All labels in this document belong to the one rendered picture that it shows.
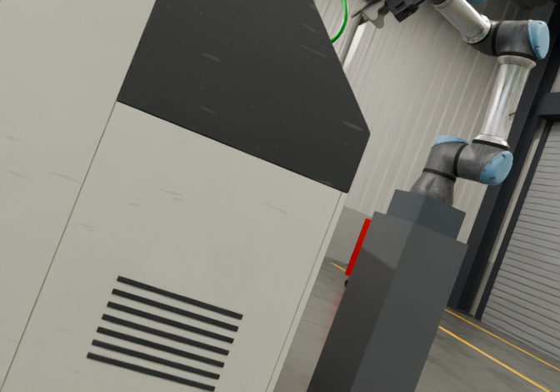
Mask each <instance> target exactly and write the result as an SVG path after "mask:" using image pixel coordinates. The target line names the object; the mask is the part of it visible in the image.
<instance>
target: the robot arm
mask: <svg viewBox="0 0 560 392"><path fill-rule="evenodd" d="M424 1H425V0H365V1H363V2H362V3H361V4H360V5H359V6H358V7H357V8H356V9H355V10H354V11H353V13H352V15H351V18H354V17H356V16H357V15H358V14H359V13H363V14H364V15H363V16H362V17H361V19H360V21H359V23H358V25H359V26H360V25H362V24H364V23H366V22H368V21H370V22H371V23H372V24H373V25H374V26H375V27H377V28H378V29H381V28H383V27H384V17H385V16H386V15H387V14H388V13H389V10H390V11H391V13H392V14H393V16H394V17H395V18H396V19H397V21H398V22H401V21H403V20H404V19H406V18H407V17H409V16H410V15H412V14H413V13H415V12H416V11H417V10H418V8H416V6H418V5H419V4H421V3H422V2H424ZM428 1H429V2H430V3H431V4H432V5H433V6H434V7H435V8H436V9H437V10H438V11H439V12H440V13H441V14H442V15H443V16H444V17H445V18H446V19H447V20H448V21H449V22H450V23H451V24H452V25H453V26H454V27H455V28H456V29H457V30H458V31H459V32H460V33H461V36H462V39H463V40H464V41H465V42H466V43H467V44H468V45H469V46H471V47H472V48H474V49H476V50H477V51H479V52H480V53H483V54H486V55H488V56H492V57H498V58H497V60H498V62H499V63H500V65H501V66H500V68H499V72H498V75H497V79H496V82H495V85H494V88H493V91H492V96H491V98H490V101H489V104H488V107H487V112H486V114H485V118H484V120H483V123H482V128H481V131H480V134H479V135H478V136H477V137H476V138H473V139H472V144H471V145H469V142H468V141H467V140H466V139H464V138H458V137H456V136H449V135H443V136H439V137H437V138H436V139H435V140H434V142H433V145H432V147H431V148H430V153H429V155H428V157H427V161H426V163H425V166H424V168H423V171H422V174H421V176H420V177H419V178H418V179H417V181H416V182H415V183H414V185H413V186H412V187H411V188H410V191H409V192H412V193H420V194H424V195H427V196H429V197H431V198H433V199H436V200H438V201H440V202H443V203H445V204H447V205H450V206H453V192H454V184H455V182H456V180H457V178H464V179H467V180H471V181H475V182H479V183H482V184H490V185H497V184H500V183H501V182H502V181H503V180H504V179H505V178H506V177H507V175H508V173H509V171H510V169H511V167H512V164H513V162H512V161H513V155H512V154H511V153H510V152H508V151H509V149H510V147H509V145H508V143H507V139H508V135H509V132H510V128H511V126H512V123H513V119H514V115H515V112H516V110H517V107H518V102H519V99H520V97H521V94H522V91H523V86H524V84H525V81H526V78H527V75H528V70H529V69H531V68H533V67H535V66H536V63H537V60H538V59H542V58H545V56H546V55H547V53H548V47H549V31H548V26H547V24H546V23H545V22H543V21H533V20H529V21H494V20H489V19H488V18H486V17H485V16H483V15H479V14H478V12H477V11H476V10H475V9H474V8H473V7H472V6H471V5H470V4H472V5H475V4H479V3H482V2H484V1H485V0H428Z"/></svg>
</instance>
